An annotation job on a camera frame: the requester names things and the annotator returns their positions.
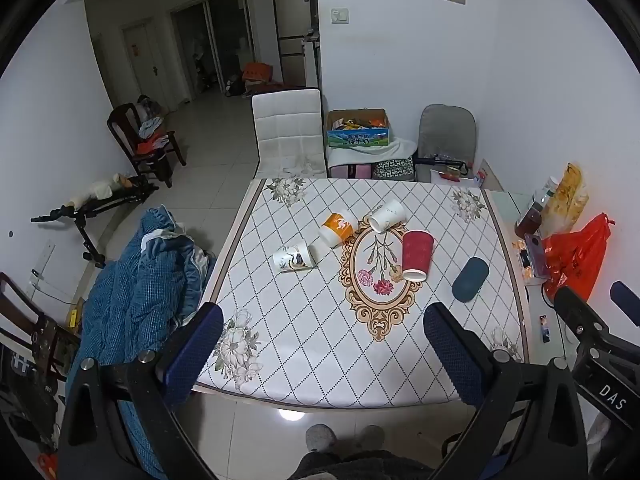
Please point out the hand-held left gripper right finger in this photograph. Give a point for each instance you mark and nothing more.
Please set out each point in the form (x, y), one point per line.
(450, 355)

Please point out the small printed card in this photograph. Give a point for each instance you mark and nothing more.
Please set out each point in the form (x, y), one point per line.
(545, 329)

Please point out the sliding glass door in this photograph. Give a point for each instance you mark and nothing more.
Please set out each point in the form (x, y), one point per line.
(215, 40)

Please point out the red paper cup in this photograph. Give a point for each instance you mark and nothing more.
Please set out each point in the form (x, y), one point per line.
(417, 255)

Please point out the blue checked quilt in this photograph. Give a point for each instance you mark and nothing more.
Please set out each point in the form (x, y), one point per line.
(130, 310)

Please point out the yellow plastic bag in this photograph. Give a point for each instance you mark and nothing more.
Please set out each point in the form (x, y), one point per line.
(567, 200)

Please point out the purple phone box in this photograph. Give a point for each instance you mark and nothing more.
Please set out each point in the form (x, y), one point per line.
(536, 255)

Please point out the jar with brown contents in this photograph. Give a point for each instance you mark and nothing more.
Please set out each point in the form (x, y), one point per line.
(530, 222)

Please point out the clear plastic bottle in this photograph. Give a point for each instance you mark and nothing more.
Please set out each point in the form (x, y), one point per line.
(546, 191)

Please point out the white floral print cup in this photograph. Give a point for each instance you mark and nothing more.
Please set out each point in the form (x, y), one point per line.
(387, 215)

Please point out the pink box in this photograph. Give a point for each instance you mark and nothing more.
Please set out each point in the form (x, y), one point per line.
(350, 170)

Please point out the white room door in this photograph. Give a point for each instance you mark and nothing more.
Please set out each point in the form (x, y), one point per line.
(145, 60)

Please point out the small yellow object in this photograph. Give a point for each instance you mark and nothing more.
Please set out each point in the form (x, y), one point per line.
(73, 317)

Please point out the grey slipper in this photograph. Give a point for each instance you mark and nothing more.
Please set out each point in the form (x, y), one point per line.
(320, 436)

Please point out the black stand with cushions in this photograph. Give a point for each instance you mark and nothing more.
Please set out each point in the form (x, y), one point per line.
(85, 210)

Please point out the white padded chair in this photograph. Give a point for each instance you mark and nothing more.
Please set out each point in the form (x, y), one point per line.
(287, 120)

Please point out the brown wooden chair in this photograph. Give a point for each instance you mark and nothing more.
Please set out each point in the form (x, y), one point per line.
(30, 320)

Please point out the grey padded chair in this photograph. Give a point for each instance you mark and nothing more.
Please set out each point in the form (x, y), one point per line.
(445, 130)

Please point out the red and white packet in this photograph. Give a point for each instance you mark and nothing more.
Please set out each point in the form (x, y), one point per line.
(457, 176)

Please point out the dark wooden chair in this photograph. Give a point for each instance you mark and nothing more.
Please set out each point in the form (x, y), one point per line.
(122, 125)

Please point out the silver refrigerator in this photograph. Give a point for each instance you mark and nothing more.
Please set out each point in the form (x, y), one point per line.
(292, 35)

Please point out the white cat print cup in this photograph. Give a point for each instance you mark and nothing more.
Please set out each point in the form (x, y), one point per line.
(293, 258)

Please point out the orange floor bag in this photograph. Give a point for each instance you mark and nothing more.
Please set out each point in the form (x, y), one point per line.
(256, 72)

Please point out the black folded tripod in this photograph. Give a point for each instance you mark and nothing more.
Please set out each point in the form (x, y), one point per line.
(440, 161)

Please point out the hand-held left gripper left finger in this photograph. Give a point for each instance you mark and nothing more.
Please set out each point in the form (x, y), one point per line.
(196, 347)

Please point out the pile of clothes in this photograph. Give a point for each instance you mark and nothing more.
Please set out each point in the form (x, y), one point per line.
(152, 130)

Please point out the person's dark trousers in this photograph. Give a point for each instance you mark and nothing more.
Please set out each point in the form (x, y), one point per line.
(350, 466)

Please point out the white cloth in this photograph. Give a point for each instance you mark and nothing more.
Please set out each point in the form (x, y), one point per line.
(395, 150)

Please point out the cardboard box of snacks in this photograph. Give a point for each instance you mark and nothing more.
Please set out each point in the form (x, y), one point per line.
(357, 137)

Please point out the dark blue oval case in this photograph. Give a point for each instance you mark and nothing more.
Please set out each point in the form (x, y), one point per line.
(470, 280)

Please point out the orange paper cup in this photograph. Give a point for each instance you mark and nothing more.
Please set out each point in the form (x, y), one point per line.
(339, 227)

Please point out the white wall switch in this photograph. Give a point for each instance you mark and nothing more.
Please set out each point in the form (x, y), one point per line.
(339, 15)

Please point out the orange plastic bag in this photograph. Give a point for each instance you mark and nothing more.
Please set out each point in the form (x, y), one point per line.
(575, 260)

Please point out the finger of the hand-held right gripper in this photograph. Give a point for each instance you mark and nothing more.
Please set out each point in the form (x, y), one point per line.
(626, 297)
(575, 306)

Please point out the dark patterned bag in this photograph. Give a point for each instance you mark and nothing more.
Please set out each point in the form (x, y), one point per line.
(393, 168)

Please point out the diamond pattern floral tablecloth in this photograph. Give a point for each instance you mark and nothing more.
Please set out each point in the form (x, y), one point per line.
(300, 320)

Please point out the black bag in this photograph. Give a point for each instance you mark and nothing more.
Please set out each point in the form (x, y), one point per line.
(25, 400)

